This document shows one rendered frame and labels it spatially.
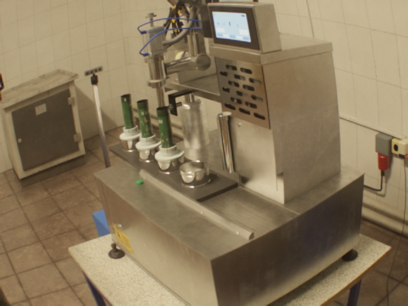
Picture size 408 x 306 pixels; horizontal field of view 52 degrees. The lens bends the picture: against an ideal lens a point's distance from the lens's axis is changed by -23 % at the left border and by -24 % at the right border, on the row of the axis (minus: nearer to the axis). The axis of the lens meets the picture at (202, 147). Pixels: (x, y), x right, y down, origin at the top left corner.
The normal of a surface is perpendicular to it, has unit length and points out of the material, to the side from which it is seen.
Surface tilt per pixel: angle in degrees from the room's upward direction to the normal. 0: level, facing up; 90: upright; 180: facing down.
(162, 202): 0
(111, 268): 0
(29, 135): 91
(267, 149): 90
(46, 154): 89
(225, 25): 90
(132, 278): 0
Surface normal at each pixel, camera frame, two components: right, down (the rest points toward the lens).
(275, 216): -0.13, -0.92
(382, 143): -0.83, 0.30
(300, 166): 0.54, 0.24
